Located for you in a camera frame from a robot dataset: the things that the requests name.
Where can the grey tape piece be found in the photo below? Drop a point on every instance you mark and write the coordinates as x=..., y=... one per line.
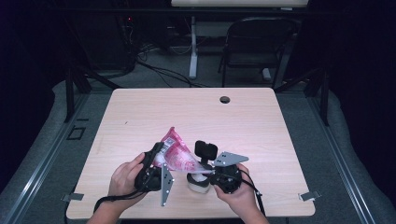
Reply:
x=309, y=196
x=73, y=197

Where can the aluminium floor rail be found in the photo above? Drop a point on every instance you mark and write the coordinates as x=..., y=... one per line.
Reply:
x=339, y=161
x=46, y=165

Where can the white desk leg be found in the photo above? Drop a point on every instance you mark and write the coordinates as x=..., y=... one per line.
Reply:
x=193, y=56

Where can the black folding chair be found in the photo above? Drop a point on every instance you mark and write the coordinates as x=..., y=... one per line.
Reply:
x=258, y=34

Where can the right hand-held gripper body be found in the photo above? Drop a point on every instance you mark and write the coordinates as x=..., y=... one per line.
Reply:
x=229, y=158

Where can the red and white packet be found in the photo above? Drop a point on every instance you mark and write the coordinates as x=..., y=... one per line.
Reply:
x=179, y=154

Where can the white desk foot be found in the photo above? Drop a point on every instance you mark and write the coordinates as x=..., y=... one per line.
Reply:
x=266, y=74

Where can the black metal stand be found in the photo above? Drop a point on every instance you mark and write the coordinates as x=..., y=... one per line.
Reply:
x=70, y=93
x=323, y=93

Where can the white roll of tape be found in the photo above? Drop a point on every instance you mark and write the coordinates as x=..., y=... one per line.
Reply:
x=199, y=188

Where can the dark computer tower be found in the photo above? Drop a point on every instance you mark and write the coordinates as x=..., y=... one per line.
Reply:
x=127, y=40

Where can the person's left hand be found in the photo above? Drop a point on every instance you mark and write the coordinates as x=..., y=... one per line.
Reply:
x=124, y=183

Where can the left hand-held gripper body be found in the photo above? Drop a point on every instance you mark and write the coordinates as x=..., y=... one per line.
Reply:
x=151, y=180

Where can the person's right hand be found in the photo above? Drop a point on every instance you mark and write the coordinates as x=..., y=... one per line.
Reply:
x=243, y=199

